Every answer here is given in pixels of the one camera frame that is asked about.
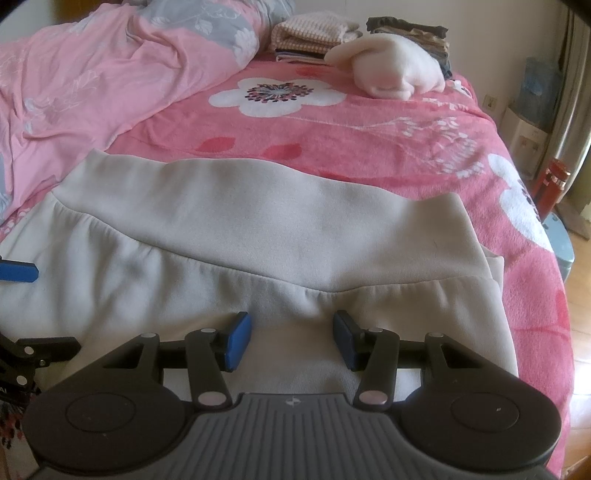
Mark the wall socket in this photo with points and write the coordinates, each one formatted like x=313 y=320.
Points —
x=490 y=102

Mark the blue plastic stool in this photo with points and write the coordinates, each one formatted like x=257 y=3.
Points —
x=561 y=244

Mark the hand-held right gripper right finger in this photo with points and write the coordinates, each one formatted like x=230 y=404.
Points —
x=346 y=341

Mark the red thermos bottle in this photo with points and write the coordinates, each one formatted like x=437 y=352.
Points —
x=551 y=189

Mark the water dispenser with blue bottle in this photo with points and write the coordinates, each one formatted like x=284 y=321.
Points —
x=531 y=115

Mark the pink grey floral duvet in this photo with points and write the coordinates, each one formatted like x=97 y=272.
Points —
x=92 y=69

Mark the cream fleece garment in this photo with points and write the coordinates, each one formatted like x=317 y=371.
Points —
x=392 y=64

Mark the pink floral bed sheet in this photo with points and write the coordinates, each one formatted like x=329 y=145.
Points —
x=369 y=138

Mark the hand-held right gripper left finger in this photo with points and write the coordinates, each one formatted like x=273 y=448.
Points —
x=238 y=341

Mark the dark folded clothes stack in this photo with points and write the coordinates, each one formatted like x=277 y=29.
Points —
x=415 y=30

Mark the checkered folded cloth stack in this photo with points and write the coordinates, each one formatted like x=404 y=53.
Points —
x=309 y=34

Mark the beige zip hoodie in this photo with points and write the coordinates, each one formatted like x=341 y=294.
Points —
x=231 y=230

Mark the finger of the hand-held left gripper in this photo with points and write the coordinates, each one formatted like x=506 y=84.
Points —
x=18 y=272
x=51 y=350

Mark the beige curtain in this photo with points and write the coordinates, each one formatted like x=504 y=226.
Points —
x=575 y=101

